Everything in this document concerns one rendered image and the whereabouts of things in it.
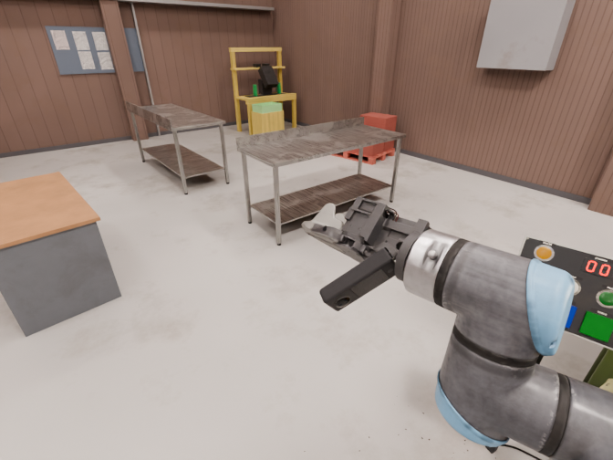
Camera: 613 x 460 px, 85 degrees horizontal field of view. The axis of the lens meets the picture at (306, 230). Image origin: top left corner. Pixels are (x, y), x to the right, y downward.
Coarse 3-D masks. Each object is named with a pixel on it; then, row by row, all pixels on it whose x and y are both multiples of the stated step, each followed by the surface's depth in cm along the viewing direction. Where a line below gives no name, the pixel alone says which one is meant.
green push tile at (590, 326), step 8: (592, 312) 108; (584, 320) 109; (592, 320) 108; (600, 320) 107; (608, 320) 106; (584, 328) 108; (592, 328) 107; (600, 328) 106; (608, 328) 105; (592, 336) 107; (600, 336) 106; (608, 336) 105
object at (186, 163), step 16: (144, 112) 477; (160, 112) 506; (176, 112) 506; (192, 112) 506; (176, 128) 415; (192, 128) 428; (176, 144) 426; (224, 144) 468; (144, 160) 588; (160, 160) 519; (176, 160) 519; (192, 160) 519; (208, 160) 519; (224, 160) 477; (192, 176) 459
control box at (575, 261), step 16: (528, 240) 120; (544, 240) 117; (528, 256) 119; (560, 256) 114; (576, 256) 112; (592, 256) 110; (576, 272) 112; (592, 272) 109; (608, 272) 107; (592, 288) 109; (608, 288) 107; (576, 304) 111; (592, 304) 109; (576, 320) 110; (576, 336) 110
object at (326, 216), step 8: (328, 208) 55; (320, 216) 55; (328, 216) 54; (304, 224) 57; (312, 224) 54; (320, 224) 54; (328, 224) 53; (336, 224) 52; (312, 232) 54; (328, 240) 53
